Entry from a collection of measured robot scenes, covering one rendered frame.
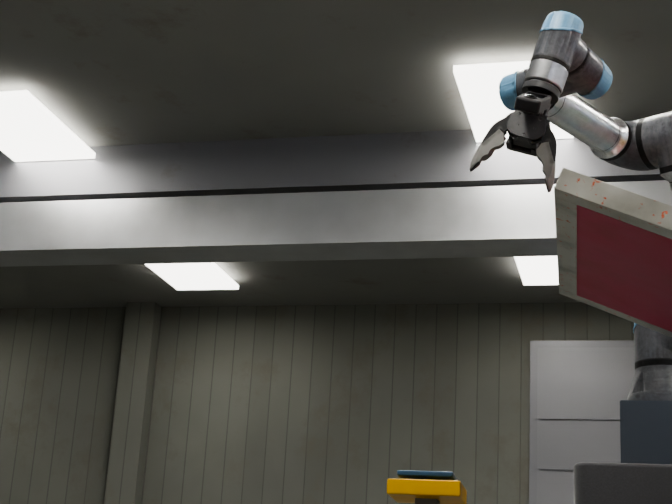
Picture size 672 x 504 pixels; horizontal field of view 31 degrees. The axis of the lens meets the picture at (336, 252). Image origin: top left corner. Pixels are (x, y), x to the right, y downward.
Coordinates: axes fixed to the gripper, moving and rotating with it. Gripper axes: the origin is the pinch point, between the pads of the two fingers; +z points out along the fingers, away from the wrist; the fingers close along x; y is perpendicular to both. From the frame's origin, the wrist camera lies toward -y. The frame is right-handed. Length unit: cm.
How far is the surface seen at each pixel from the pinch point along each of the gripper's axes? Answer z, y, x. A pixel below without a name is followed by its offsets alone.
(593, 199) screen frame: 9.9, -29.2, -18.3
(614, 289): 10.8, 11.9, -23.0
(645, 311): 11.4, 18.4, -29.3
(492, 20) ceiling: -213, 361, 96
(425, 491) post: 57, 5, -3
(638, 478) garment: 48, -23, -36
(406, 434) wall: -60, 907, 166
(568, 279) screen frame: 10.0, 16.8, -14.1
